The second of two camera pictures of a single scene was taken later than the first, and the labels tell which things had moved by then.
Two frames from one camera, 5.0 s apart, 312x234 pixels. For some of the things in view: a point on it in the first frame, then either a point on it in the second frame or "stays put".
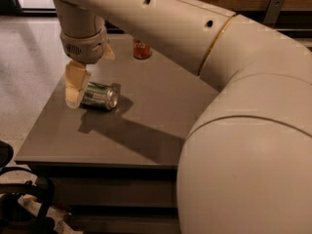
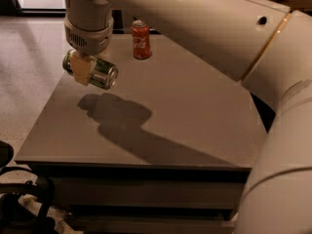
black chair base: x=24 y=206 stays put
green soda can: x=100 y=96 → x=103 y=74
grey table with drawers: x=116 y=172 stays put
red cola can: x=140 y=51 stays put
